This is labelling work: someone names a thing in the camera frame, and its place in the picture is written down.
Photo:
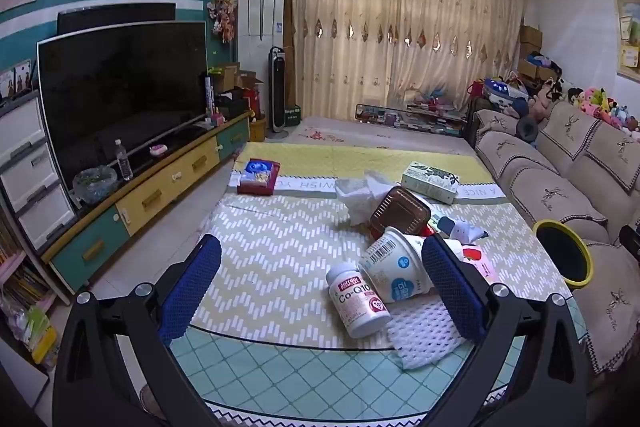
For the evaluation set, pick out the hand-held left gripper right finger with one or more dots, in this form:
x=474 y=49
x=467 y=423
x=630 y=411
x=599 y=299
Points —
x=452 y=292

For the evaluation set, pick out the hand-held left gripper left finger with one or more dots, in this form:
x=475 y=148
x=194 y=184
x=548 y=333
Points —
x=192 y=287

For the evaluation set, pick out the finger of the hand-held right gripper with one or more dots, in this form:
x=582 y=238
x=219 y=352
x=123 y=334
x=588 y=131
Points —
x=631 y=243

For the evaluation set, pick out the red snack packet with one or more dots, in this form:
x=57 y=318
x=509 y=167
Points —
x=479 y=262

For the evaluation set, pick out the white foam net sleeve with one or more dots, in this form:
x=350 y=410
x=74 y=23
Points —
x=425 y=337

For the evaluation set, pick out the white blue small toy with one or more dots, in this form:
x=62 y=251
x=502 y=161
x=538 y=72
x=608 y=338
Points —
x=462 y=229

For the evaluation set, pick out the white yogurt cup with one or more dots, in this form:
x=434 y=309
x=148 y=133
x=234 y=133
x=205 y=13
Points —
x=395 y=264

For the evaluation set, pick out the yellow black trash bin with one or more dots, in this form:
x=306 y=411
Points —
x=565 y=252

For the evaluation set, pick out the white supplement bottle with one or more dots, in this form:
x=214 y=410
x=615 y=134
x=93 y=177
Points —
x=357 y=302

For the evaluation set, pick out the brown plastic food container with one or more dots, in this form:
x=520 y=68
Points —
x=400 y=212

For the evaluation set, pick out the green patterned paper box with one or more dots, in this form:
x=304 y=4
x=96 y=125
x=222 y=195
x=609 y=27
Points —
x=430 y=182

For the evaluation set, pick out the yellow zigzag tablecloth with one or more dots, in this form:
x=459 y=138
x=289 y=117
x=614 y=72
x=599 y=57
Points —
x=280 y=257

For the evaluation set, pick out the beige sofa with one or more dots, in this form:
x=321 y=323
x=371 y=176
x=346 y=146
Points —
x=550 y=192

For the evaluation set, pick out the yellow green television cabinet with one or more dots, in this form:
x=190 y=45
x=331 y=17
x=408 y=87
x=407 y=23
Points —
x=150 y=199

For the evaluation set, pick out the small pink dish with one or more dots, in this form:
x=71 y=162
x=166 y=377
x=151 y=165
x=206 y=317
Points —
x=158 y=150

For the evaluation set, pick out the glass bowl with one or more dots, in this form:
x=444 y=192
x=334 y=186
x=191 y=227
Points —
x=95 y=184

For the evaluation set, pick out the clear water bottle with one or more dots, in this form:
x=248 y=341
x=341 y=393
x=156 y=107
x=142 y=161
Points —
x=123 y=162

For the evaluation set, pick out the row of plush toys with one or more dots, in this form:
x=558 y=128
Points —
x=600 y=102

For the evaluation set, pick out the grey neck pillow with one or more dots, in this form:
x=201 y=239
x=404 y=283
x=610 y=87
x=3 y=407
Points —
x=527 y=127

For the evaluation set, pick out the shelf of children's books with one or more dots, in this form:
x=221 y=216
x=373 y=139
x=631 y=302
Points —
x=25 y=302

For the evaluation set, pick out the low glass table with books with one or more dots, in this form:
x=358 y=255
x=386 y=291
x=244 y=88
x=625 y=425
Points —
x=415 y=117

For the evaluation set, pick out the floral floor mat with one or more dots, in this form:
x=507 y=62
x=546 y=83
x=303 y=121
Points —
x=350 y=134

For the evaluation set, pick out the red fire extinguisher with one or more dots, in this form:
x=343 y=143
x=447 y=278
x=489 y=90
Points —
x=252 y=102

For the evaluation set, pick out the blue star pattern bag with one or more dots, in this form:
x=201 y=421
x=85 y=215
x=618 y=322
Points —
x=502 y=91

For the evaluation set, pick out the white plastic drawer unit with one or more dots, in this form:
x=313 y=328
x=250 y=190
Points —
x=30 y=167

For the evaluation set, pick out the large curved television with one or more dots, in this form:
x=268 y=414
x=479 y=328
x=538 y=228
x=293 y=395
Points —
x=120 y=97

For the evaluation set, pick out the pile of cardboard boxes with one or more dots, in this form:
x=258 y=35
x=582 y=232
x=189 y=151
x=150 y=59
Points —
x=232 y=79

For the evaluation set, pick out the black tower fan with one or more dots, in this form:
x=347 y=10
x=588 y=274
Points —
x=278 y=92

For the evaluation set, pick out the stack of brown cartons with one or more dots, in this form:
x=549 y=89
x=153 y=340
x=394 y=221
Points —
x=530 y=52

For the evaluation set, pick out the beige embroidered curtain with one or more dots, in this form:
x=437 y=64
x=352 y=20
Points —
x=340 y=17
x=460 y=22

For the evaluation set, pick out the white standing air conditioner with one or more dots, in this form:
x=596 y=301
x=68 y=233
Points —
x=250 y=22

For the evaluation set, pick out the small photo frames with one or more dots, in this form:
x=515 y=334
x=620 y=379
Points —
x=15 y=79

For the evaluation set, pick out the hanging flower decoration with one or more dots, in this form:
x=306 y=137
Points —
x=222 y=14

